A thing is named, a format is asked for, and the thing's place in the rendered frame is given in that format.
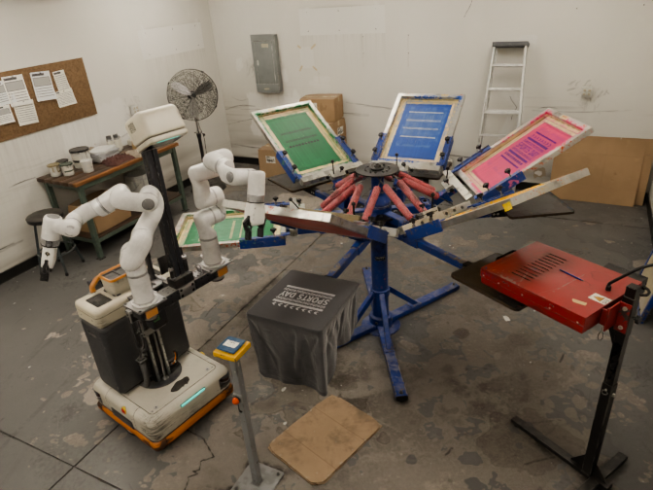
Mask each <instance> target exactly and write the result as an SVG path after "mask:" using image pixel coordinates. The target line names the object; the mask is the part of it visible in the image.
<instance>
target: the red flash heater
mask: <svg viewBox="0 0 653 490"><path fill-rule="evenodd" d="M560 269H561V270H563V271H565V272H567V273H570V274H572V275H574V276H576V277H578V278H580V279H582V280H583V281H581V280H579V279H576V278H574V277H572V276H570V275H568V274H566V273H564V272H562V271H560ZM480 275H481V283H483V284H485V285H487V286H489V287H491V288H493V289H495V290H497V291H499V292H501V293H503V294H505V295H507V296H508V297H510V298H513V299H515V300H517V301H519V302H521V303H523V304H525V305H526V306H528V307H530V308H532V309H534V310H536V311H538V312H540V313H542V314H544V315H546V316H548V317H550V318H551V319H553V320H555V321H557V322H559V323H561V324H563V325H565V326H567V327H569V328H571V329H573V330H575V331H577V332H579V333H584V332H586V331H587V330H589V329H590V328H592V327H593V326H595V325H596V324H601V325H603V326H604V328H603V331H604V332H605V331H607V330H608V329H610V328H611V327H613V326H614V325H615V323H616V319H617V315H618V310H619V306H620V300H621V301H622V298H623V295H624V294H625V291H626V286H628V285H629V284H631V283H634V284H637V285H639V286H642V282H640V281H638V280H635V279H633V278H631V277H628V276H626V277H624V278H622V279H620V280H618V281H616V282H615V283H613V284H611V291H607V290H606V289H605V287H606V285H607V283H608V282H609V281H611V280H613V279H615V278H617V277H619V276H621V275H623V274H621V273H618V272H616V271H613V270H610V269H608V268H605V267H603V266H600V265H598V264H595V263H592V262H588V261H586V260H583V259H581V258H578V257H576V256H574V255H571V254H569V253H566V252H564V251H561V250H559V249H556V248H553V247H551V246H548V245H546V244H543V243H541V242H538V241H535V242H534V243H532V244H530V245H528V246H526V247H524V248H522V249H519V250H517V251H515V252H513V253H511V254H509V255H507V256H505V257H502V258H500V259H498V260H496V261H494V262H491V263H489V264H487V265H484V266H482V267H481V269H480Z"/></svg>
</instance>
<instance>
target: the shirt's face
mask: <svg viewBox="0 0 653 490"><path fill-rule="evenodd" d="M358 284H359V283H358V282H353V281H348V280H343V279H338V278H333V277H327V276H323V275H318V274H313V273H308V272H303V271H298V270H291V271H290V272H289V273H288V274H287V275H286V276H284V277H283V278H282V279H281V280H280V281H279V282H278V283H277V284H276V285H275V286H274V287H273V288H272V289H271V290H270V291H269V292H268V293H267V294H266V295H265V296H264V297H262V298H261V299H260V300H259V301H258V302H257V303H256V304H255V305H254V306H253V307H252V308H251V309H250V310H249V311H248V313H249V314H253V315H257V316H260V317H264V318H268V319H273V320H277V321H281V322H285V323H289V324H293V325H297V326H301V327H304V328H308V329H312V330H316V331H320V330H321V329H322V328H323V327H324V326H325V324H326V323H327V322H328V320H329V319H330V318H331V317H332V315H333V314H334V313H335V312H336V310H337V309H338V308H339V307H340V305H341V304H342V303H343V301H344V300H345V299H346V298H347V296H348V295H349V294H350V293H351V292H352V291H353V290H354V289H355V287H356V286H357V285H358ZM288 285H294V286H298V287H302V288H307V289H312V290H317V291H321V292H326V293H331V294H335V296H334V298H333V299H332V300H331V301H330V302H329V304H328V305H327V306H326V307H325V309H324V310H323V311H322V312H321V313H320V315H315V314H311V313H306V312H302V311H298V310H293V309H289V308H286V307H282V306H277V305H273V304H269V303H270V302H271V301H272V300H273V299H274V298H275V297H276V296H278V295H279V294H280V293H281V292H282V291H283V290H284V289H285V288H286V287H287V286H288Z"/></svg>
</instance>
